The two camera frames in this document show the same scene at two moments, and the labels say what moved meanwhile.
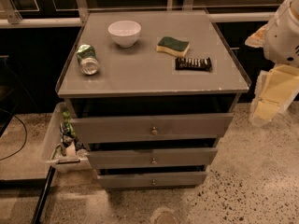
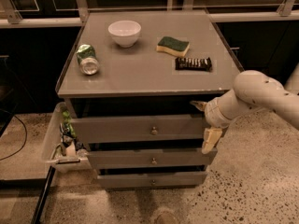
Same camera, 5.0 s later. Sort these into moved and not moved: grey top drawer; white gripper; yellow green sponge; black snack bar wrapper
Moved: white gripper
Not moved: yellow green sponge; black snack bar wrapper; grey top drawer
